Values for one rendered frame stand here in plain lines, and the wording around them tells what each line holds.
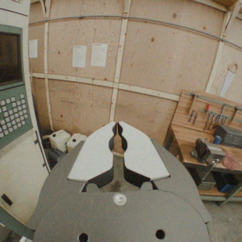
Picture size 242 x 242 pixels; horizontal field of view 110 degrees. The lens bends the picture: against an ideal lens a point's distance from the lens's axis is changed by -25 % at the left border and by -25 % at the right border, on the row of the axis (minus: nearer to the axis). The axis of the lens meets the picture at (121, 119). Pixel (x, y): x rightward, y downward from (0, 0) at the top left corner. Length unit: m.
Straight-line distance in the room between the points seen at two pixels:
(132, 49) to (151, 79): 0.46
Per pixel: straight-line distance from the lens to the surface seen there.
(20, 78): 0.89
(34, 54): 2.41
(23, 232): 0.65
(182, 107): 1.63
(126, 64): 1.56
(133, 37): 1.60
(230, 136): 1.78
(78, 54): 1.81
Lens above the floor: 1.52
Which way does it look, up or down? 26 degrees down
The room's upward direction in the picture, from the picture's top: 9 degrees clockwise
